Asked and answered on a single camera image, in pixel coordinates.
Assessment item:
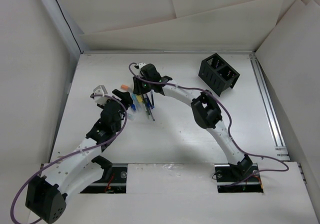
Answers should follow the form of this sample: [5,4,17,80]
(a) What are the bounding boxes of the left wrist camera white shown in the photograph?
[90,85,108,106]

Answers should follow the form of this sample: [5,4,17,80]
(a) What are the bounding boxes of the purple cable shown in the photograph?
[128,62,290,187]
[10,93,130,222]

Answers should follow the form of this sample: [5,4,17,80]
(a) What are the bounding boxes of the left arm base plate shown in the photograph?
[80,163,128,194]

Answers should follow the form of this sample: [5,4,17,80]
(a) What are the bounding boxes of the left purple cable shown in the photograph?
[10,93,130,222]

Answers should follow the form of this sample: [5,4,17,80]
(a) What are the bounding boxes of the orange cap clear marker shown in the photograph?
[120,84,131,91]

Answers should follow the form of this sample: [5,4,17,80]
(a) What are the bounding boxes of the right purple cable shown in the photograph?
[128,62,290,187]

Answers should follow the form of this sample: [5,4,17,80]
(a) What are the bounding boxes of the blue cap clear marker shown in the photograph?
[130,94,137,112]

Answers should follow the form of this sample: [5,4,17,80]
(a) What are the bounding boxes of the black two-compartment pen holder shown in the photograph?
[198,53,240,97]

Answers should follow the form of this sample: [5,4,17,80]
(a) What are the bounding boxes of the green cap clear marker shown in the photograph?
[127,113,136,121]

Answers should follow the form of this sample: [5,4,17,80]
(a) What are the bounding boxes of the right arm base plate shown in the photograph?
[212,163,264,194]

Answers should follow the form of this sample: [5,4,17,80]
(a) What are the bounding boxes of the yellow highlighter marker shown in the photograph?
[135,95,143,104]

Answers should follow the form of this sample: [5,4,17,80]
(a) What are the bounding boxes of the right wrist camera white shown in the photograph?
[134,62,147,70]

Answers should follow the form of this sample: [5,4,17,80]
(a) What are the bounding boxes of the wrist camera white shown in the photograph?
[90,85,108,106]
[134,62,147,70]

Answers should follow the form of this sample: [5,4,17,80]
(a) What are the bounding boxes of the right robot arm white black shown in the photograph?
[129,62,259,182]

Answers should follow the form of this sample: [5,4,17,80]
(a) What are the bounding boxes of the green grey pen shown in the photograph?
[144,102,155,121]

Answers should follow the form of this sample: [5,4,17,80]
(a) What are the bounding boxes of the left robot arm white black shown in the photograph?
[25,86,133,224]

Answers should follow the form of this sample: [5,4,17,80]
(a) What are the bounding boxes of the dark blue pen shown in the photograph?
[150,90,155,109]

